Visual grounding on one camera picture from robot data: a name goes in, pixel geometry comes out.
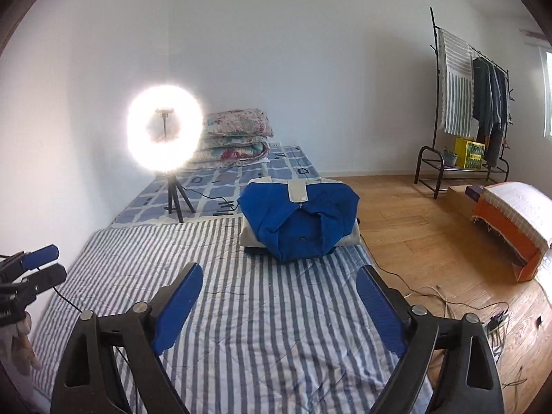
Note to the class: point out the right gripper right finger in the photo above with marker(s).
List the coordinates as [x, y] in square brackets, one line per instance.
[468, 381]

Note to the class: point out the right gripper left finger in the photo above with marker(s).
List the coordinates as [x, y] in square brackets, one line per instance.
[88, 380]

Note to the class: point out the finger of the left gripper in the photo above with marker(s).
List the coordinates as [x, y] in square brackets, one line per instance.
[43, 256]
[45, 279]

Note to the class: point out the beige blue work jacket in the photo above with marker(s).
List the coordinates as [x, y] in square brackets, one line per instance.
[294, 219]

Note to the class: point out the black clothes rack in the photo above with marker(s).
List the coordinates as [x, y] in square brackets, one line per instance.
[436, 162]

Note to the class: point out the dark hanging clothes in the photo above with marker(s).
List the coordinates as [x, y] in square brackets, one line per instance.
[490, 107]

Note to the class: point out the left gloved hand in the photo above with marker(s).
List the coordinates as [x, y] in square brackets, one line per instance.
[17, 348]

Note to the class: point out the orange covered box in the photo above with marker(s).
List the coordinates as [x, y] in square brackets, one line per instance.
[521, 214]

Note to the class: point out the blue checked bed sheet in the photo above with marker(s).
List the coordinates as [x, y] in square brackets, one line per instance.
[214, 192]

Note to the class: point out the striped blue white bed quilt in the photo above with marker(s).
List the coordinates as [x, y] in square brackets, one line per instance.
[261, 338]

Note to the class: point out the flat cardboard box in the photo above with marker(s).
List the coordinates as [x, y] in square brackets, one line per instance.
[463, 198]

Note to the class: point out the folded floral quilt stack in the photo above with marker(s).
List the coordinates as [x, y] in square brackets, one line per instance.
[236, 137]

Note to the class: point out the yellow box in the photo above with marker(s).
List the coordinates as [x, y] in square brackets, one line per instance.
[470, 154]

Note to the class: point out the striped hanging towel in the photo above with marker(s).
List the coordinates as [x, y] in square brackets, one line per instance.
[456, 84]

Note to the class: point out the bright window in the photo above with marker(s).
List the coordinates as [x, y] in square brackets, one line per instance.
[546, 57]

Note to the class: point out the power strip with cables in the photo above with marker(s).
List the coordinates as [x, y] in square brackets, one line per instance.
[496, 328]

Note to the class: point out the bright ring light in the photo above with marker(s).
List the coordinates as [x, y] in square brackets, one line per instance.
[163, 127]

